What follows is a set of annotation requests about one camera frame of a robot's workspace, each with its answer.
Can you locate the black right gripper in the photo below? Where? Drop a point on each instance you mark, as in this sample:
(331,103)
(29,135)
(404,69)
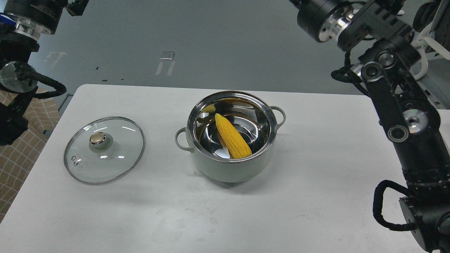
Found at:
(322,19)

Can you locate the grey-green steel pot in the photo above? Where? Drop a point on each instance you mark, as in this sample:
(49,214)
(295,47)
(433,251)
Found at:
(255,121)

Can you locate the yellow corn cob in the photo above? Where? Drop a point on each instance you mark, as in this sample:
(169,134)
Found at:
(237,146)

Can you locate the beige checkered cloth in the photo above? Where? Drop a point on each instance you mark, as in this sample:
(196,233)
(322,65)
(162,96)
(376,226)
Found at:
(17,160)

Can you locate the glass pot lid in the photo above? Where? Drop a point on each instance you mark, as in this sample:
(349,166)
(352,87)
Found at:
(104,150)

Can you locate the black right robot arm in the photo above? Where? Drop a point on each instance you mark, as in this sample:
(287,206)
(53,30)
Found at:
(379,55)

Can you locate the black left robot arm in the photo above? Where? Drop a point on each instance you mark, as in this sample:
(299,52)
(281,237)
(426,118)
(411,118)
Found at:
(18,77)

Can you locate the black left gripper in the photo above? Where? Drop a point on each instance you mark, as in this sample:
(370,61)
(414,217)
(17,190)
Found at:
(42,15)

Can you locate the white desk frame right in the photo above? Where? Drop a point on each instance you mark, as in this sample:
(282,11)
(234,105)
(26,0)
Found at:
(431,23)

